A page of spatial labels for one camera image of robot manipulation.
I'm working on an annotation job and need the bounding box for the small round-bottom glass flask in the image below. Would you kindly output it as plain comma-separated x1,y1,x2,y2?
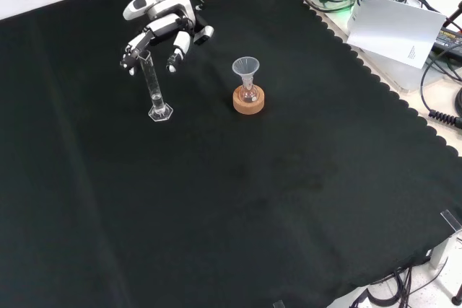
239,76,258,104

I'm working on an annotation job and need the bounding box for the clear glass graduated cylinder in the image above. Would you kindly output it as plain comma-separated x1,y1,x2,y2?
138,50,174,123

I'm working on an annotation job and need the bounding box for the clear plastic funnel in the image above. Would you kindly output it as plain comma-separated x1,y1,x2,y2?
231,56,260,85

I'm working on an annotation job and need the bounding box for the black power adapter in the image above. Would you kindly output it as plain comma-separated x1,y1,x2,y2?
431,28,462,58

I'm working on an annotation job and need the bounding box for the cork ring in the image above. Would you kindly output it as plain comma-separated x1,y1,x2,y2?
232,84,267,115

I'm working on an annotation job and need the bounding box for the white bench leg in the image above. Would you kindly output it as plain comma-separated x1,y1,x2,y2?
429,230,462,269

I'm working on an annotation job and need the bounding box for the black cable bundle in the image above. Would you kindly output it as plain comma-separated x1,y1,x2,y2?
349,263,450,308

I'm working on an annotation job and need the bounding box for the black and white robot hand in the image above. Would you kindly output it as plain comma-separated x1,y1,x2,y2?
120,0,198,76

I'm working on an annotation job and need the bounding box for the pale white board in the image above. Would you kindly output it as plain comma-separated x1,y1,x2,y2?
346,0,448,70

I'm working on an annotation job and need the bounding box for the black scalloped bench cloth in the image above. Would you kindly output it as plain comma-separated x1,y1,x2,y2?
0,0,462,308

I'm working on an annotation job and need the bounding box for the black coiled cable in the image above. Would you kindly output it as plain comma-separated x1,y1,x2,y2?
428,109,462,128

